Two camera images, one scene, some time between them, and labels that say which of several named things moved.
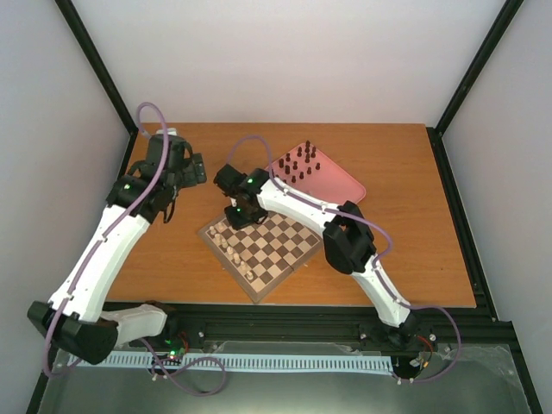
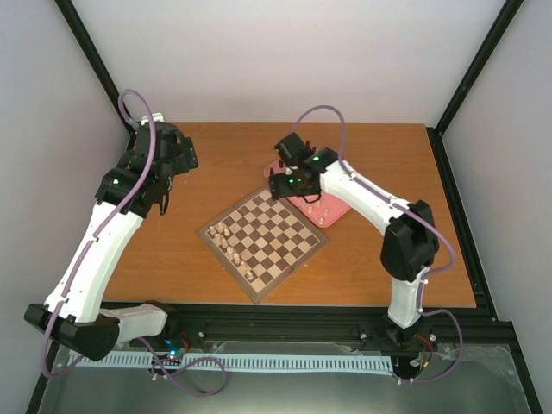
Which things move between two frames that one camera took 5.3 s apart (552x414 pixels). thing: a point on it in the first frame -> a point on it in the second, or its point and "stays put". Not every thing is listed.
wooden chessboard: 260,255 stays put
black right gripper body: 244,218 -> 293,188
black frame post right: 469,83 stays put
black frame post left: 81,34 stays put
